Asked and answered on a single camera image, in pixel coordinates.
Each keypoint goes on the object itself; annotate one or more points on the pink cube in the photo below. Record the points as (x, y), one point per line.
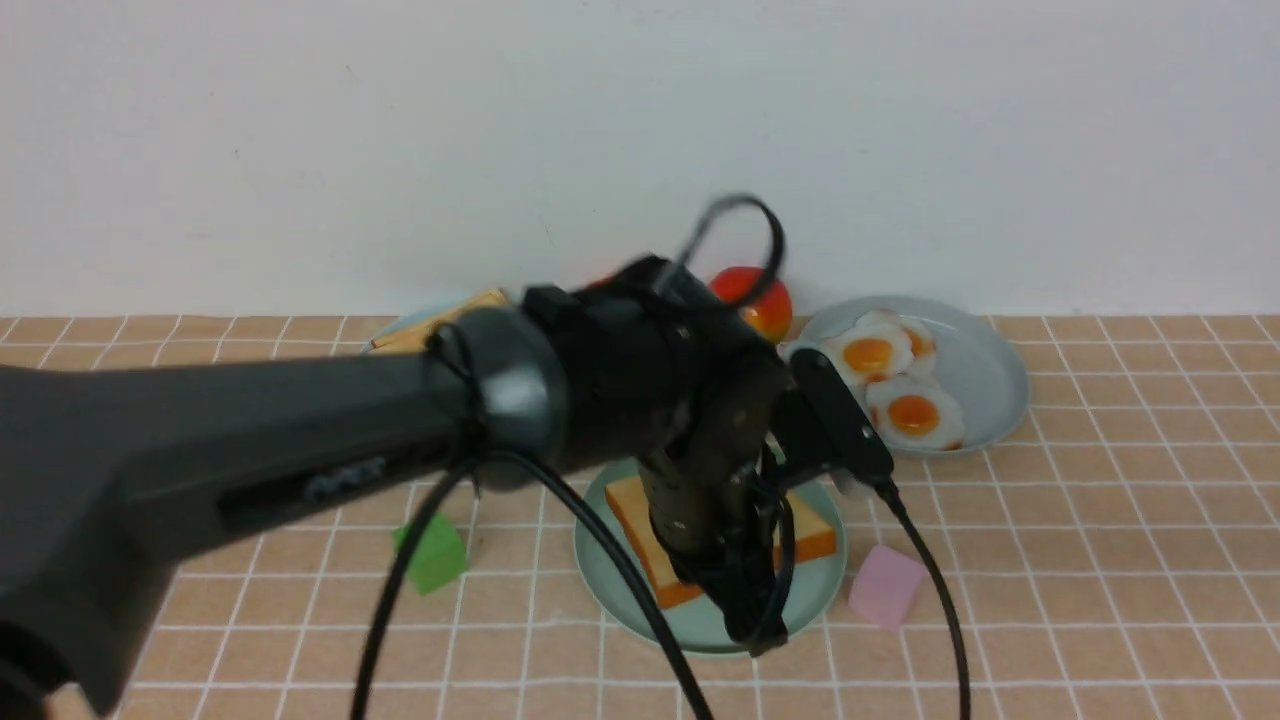
(884, 588)

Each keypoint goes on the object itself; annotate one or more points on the blue-grey plate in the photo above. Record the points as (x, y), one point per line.
(410, 332)
(975, 364)

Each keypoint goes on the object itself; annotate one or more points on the fried egg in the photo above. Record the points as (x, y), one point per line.
(917, 415)
(923, 348)
(870, 353)

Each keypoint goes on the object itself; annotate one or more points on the green cube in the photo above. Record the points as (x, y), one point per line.
(438, 558)

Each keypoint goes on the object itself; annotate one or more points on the checked beige tablecloth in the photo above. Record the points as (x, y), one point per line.
(1116, 558)

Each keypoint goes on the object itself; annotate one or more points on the blue-grey plate right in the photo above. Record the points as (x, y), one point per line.
(975, 364)

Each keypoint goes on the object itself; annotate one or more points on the red apple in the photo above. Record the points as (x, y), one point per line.
(771, 315)

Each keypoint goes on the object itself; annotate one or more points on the blue-grey plate left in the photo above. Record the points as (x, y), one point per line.
(410, 332)

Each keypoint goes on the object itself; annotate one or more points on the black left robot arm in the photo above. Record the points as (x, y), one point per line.
(112, 479)

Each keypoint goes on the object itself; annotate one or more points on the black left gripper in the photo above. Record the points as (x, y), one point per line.
(730, 537)

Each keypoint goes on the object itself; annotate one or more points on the toast slice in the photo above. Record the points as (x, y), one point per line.
(816, 538)
(488, 298)

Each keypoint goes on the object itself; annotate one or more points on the green centre plate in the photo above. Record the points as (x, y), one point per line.
(698, 625)

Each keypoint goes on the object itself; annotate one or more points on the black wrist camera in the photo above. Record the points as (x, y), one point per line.
(821, 429)

